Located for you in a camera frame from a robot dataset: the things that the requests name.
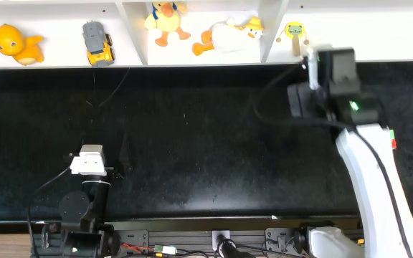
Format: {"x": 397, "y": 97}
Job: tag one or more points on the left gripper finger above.
{"x": 82, "y": 139}
{"x": 124, "y": 157}

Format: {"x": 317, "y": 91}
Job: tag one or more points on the grey and yellow toy truck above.
{"x": 97, "y": 43}

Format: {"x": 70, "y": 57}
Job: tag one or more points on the yellow rubber duck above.
{"x": 13, "y": 43}

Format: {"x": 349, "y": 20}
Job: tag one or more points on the yellow rattle drum toy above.
{"x": 295, "y": 30}

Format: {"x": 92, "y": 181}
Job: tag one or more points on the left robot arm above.
{"x": 97, "y": 200}

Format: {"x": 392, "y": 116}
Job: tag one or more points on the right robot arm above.
{"x": 371, "y": 179}

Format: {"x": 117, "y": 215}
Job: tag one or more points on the white shelf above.
{"x": 63, "y": 43}

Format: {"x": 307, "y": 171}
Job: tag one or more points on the yellow plush duck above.
{"x": 167, "y": 21}

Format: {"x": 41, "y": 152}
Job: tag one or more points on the white plush duck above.
{"x": 231, "y": 37}

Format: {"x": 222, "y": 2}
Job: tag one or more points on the many-coloured puzzle cube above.
{"x": 393, "y": 139}

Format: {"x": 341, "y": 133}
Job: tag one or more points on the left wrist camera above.
{"x": 89, "y": 163}

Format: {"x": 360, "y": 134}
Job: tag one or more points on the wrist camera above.
{"x": 89, "y": 163}
{"x": 312, "y": 71}

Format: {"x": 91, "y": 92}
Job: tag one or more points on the mounting rail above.
{"x": 192, "y": 240}

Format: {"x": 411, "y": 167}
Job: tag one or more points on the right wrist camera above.
{"x": 312, "y": 71}

